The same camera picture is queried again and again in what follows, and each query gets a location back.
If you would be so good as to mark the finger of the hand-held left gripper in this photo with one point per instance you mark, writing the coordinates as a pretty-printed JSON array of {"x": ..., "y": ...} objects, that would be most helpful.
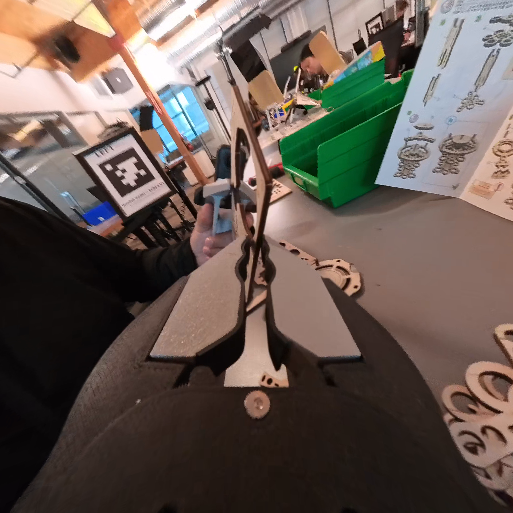
[
  {"x": 247, "y": 194},
  {"x": 216, "y": 189}
]

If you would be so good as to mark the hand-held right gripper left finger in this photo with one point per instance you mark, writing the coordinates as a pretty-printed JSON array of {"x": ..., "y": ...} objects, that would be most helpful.
[{"x": 200, "y": 312}]

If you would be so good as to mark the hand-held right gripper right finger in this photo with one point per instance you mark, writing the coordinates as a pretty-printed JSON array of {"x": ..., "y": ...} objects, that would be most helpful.
[{"x": 308, "y": 316}]

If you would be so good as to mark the wooden model parts sheet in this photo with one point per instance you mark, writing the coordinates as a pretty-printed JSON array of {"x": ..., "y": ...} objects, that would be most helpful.
[{"x": 257, "y": 172}]

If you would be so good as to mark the person's left forearm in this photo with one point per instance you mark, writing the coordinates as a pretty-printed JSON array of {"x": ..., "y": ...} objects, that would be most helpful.
[{"x": 160, "y": 272}]

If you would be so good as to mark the round wooden model part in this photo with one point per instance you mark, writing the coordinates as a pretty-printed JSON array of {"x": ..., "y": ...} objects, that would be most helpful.
[{"x": 340, "y": 276}]

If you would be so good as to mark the person's left hand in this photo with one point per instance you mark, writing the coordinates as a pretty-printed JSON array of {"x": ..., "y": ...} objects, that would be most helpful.
[{"x": 202, "y": 244}]

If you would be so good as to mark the wooden strip with holes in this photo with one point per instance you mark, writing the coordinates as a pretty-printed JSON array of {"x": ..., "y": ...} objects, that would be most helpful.
[{"x": 280, "y": 191}]

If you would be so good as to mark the black tripod light stand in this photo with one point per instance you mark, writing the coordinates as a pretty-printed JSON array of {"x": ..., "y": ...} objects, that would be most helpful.
[{"x": 209, "y": 105}]

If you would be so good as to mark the black sign stand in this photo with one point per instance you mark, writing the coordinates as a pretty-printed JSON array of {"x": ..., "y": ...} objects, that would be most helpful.
[{"x": 156, "y": 224}]

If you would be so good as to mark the white paper sheets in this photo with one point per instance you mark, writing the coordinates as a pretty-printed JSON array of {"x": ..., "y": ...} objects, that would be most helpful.
[{"x": 292, "y": 128}]

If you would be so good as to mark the black photo flag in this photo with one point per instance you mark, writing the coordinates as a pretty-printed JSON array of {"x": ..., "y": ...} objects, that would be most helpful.
[{"x": 146, "y": 118}]

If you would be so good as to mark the framed black-white marker sign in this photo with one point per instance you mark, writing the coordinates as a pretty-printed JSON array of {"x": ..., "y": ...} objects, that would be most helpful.
[{"x": 124, "y": 172}]

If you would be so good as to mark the black softbox light stand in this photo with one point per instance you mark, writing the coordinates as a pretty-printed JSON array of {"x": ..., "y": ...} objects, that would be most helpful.
[{"x": 246, "y": 60}]

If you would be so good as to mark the black monitor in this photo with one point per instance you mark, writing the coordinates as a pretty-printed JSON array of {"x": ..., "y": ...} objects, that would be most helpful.
[
  {"x": 386, "y": 48},
  {"x": 286, "y": 64}
]

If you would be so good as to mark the blue plastic crate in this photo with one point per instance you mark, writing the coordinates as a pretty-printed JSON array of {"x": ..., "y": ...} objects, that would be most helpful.
[{"x": 100, "y": 214}]

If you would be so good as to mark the large green plastic bin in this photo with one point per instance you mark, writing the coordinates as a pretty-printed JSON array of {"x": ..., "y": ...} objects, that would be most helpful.
[{"x": 360, "y": 152}]

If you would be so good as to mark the black square speaker box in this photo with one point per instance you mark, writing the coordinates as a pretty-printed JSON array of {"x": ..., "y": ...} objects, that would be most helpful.
[{"x": 116, "y": 80}]

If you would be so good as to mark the small green plastic bin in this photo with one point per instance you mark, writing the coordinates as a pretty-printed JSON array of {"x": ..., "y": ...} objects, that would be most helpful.
[{"x": 352, "y": 86}]

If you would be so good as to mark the colourful printed box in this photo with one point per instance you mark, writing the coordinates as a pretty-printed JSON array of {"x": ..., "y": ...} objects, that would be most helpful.
[{"x": 360, "y": 60}]

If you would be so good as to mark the curved wooden arc part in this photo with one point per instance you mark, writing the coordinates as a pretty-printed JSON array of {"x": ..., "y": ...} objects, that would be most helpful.
[{"x": 499, "y": 334}]

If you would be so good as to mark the round black ceiling speaker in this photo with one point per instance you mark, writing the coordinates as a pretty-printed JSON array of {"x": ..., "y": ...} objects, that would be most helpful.
[{"x": 66, "y": 50}]

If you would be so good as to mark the small framed marker tag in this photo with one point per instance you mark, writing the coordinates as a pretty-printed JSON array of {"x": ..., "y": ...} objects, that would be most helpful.
[{"x": 374, "y": 25}]

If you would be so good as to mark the folded picture instruction leaflet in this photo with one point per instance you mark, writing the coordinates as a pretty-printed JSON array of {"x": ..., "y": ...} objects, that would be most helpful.
[{"x": 453, "y": 120}]

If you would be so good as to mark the flat wooden parts frame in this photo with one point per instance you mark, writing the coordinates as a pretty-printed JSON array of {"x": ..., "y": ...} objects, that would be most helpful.
[{"x": 298, "y": 252}]

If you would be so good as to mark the small white frame machine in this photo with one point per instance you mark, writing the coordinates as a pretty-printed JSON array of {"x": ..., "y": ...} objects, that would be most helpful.
[{"x": 276, "y": 116}]

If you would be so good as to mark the wooden support post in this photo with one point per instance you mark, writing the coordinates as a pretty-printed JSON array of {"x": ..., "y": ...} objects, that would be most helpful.
[{"x": 160, "y": 108}]

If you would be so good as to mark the silver air duct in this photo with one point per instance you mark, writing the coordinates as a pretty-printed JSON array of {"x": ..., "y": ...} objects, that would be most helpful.
[{"x": 172, "y": 20}]

